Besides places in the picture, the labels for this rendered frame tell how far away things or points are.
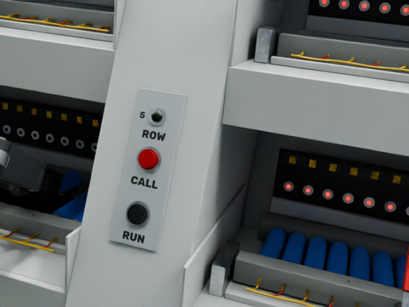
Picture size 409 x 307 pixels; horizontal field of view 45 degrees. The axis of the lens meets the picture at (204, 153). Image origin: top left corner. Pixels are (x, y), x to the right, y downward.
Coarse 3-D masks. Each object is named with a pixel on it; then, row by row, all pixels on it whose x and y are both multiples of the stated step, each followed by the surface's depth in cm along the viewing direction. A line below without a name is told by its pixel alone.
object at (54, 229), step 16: (0, 208) 48; (16, 208) 48; (0, 224) 47; (16, 224) 47; (32, 224) 46; (48, 224) 46; (64, 224) 46; (80, 224) 46; (48, 240) 46; (64, 240) 46
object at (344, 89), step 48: (240, 0) 37; (336, 0) 53; (384, 0) 51; (240, 48) 39; (288, 48) 44; (336, 48) 42; (384, 48) 41; (240, 96) 38; (288, 96) 37; (336, 96) 36; (384, 96) 35; (384, 144) 36
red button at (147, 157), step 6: (144, 150) 39; (150, 150) 38; (144, 156) 38; (150, 156) 38; (156, 156) 38; (138, 162) 39; (144, 162) 38; (150, 162) 38; (156, 162) 38; (144, 168) 38; (150, 168) 38
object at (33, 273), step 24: (24, 144) 62; (72, 168) 60; (0, 240) 47; (72, 240) 39; (0, 264) 43; (24, 264) 43; (48, 264) 44; (72, 264) 40; (0, 288) 42; (24, 288) 41; (48, 288) 40
